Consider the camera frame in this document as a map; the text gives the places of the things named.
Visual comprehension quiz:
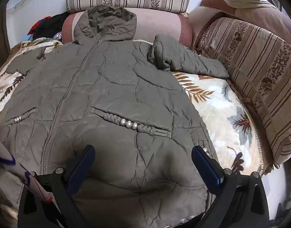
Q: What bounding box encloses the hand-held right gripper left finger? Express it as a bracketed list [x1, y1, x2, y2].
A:
[17, 145, 96, 228]

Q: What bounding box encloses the pile of dark clothes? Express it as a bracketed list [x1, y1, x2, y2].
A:
[22, 12, 70, 41]

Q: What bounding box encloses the olive quilted hooded jacket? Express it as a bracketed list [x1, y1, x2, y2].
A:
[0, 5, 229, 222]

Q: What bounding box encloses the leaf print blanket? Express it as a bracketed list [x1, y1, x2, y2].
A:
[0, 37, 269, 228]

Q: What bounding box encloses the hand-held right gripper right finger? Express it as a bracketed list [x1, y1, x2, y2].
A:
[191, 146, 270, 228]

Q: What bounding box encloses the pink sofa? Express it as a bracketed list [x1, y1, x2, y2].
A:
[61, 0, 291, 60]

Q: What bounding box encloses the white tube with blue marks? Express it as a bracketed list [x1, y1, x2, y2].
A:
[0, 133, 53, 206]

